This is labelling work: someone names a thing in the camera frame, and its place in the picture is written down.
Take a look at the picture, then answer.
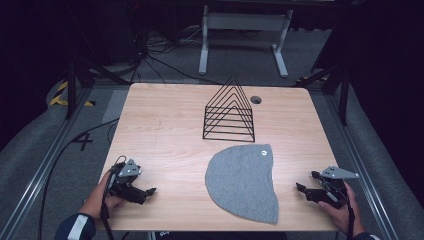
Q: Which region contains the white metal desk frame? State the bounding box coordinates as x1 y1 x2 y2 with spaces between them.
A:
198 4 295 80

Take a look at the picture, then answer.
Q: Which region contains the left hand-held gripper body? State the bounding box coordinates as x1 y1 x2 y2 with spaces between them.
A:
107 158 148 205

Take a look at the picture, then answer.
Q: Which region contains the hand-held gripper cable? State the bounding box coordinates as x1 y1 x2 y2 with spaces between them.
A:
318 178 356 240
99 155 128 240

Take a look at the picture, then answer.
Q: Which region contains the bundle of floor cables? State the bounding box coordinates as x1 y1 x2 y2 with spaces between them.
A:
131 24 223 86

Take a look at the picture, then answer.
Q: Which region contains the aluminium floor rail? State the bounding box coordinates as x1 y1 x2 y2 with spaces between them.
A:
323 93 402 240
0 85 93 240

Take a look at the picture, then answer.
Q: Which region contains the right hand-held gripper cable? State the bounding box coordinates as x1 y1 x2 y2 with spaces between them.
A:
318 178 356 240

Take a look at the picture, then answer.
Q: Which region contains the person's left hand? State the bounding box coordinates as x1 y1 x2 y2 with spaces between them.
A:
79 171 127 220

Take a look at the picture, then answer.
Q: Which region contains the grey felt placemat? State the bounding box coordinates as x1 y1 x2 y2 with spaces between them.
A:
204 143 280 225

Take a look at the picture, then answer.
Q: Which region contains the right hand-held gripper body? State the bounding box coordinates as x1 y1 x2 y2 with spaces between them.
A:
304 165 361 210

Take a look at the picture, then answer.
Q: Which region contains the black metal stand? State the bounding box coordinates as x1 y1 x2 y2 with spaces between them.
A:
292 64 352 127
64 54 132 121

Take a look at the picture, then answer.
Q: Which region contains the black wire rack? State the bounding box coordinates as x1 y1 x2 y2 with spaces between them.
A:
201 74 257 144

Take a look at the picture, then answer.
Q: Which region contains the person's right hand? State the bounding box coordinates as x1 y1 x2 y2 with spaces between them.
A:
316 182 367 237

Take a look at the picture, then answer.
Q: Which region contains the black tape floor mark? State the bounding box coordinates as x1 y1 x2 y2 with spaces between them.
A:
71 132 95 152

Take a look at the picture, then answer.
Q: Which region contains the black floor cable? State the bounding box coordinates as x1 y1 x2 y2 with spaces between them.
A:
37 117 121 240

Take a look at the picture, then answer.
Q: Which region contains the yellow black hazard tape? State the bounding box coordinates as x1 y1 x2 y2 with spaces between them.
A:
48 80 97 108

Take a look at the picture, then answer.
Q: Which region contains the left hand-held gripper cable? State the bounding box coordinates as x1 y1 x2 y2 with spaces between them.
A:
99 155 128 240

